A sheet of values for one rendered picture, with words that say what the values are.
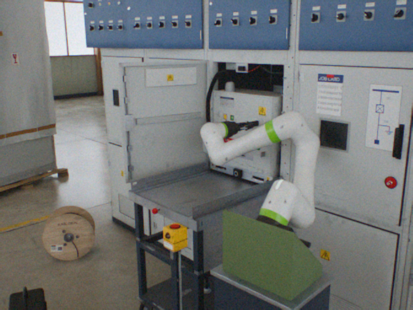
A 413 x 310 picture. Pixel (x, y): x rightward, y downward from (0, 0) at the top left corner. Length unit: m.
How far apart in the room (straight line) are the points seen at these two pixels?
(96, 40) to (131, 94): 1.21
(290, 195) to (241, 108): 0.95
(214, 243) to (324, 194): 0.65
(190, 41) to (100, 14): 1.06
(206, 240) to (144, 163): 0.79
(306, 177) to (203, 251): 0.65
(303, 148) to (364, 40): 0.58
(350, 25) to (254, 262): 1.20
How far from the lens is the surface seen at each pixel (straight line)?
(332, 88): 2.30
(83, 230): 3.65
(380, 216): 2.30
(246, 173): 2.71
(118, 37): 3.65
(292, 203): 1.87
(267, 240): 1.71
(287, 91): 2.49
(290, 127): 2.09
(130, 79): 2.70
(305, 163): 2.13
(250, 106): 2.61
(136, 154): 2.79
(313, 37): 2.36
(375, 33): 2.19
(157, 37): 3.13
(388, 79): 2.16
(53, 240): 3.69
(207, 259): 2.33
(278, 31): 2.49
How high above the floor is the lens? 1.71
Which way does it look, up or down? 15 degrees down
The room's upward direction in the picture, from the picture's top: straight up
